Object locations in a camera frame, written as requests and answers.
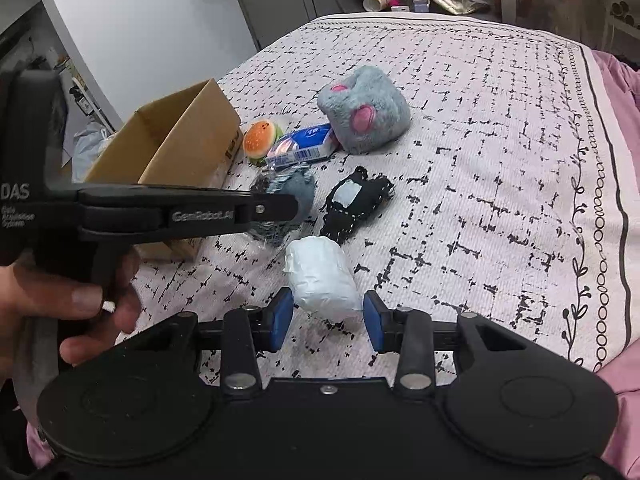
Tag hamburger plush toy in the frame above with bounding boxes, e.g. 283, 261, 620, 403
243, 119, 282, 166

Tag pink blanket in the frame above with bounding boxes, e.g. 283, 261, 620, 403
24, 49, 640, 480

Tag grey plush mouse toy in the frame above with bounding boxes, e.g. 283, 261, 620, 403
317, 66, 411, 155

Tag white soft bundle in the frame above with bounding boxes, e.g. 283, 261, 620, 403
283, 236, 362, 322

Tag blue tissue pack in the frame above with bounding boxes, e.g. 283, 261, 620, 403
265, 124, 340, 169

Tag brown cardboard box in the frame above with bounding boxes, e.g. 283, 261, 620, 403
83, 78, 245, 264

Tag person's left hand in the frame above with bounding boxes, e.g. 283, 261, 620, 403
1, 249, 142, 380

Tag bag of black beads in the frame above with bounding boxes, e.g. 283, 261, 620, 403
248, 164, 316, 247

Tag white paper cup tube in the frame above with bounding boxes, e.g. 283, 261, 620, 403
362, 0, 400, 12

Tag grey white garbage bags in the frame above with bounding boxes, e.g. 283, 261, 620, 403
72, 122, 115, 183

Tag white black patterned bedspread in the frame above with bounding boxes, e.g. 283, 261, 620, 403
115, 12, 637, 386

